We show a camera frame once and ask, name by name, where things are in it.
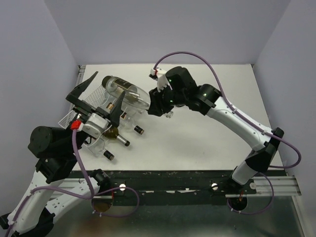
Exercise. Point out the white wire wine rack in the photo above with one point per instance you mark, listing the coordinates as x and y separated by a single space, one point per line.
67 120

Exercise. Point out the aluminium rail right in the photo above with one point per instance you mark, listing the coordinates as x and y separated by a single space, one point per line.
284 186

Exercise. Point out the tall clear wine bottle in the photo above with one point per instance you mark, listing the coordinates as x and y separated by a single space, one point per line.
138 98

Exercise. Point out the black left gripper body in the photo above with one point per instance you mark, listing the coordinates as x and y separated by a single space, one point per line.
85 108

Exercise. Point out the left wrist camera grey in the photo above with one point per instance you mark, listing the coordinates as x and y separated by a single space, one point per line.
95 126

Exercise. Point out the olive wine bottle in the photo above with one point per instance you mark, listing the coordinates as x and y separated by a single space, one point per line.
115 85

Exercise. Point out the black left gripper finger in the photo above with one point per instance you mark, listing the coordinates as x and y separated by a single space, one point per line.
115 112
73 96

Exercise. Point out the square clear bottle black cap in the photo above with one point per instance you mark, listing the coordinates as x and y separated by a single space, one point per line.
129 118

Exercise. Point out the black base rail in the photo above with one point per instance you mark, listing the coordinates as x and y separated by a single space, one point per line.
166 188

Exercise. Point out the square clear bottle front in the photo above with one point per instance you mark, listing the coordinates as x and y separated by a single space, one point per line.
97 147

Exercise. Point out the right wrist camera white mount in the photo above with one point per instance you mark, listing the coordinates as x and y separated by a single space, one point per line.
159 75

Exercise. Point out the dark green wine bottle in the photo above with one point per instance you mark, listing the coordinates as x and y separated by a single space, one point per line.
113 133

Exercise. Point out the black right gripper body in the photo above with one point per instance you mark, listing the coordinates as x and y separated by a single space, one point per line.
166 98

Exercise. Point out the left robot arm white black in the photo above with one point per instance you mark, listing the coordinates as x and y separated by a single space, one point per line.
57 151

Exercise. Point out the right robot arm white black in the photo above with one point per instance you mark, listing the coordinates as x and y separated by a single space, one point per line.
177 88

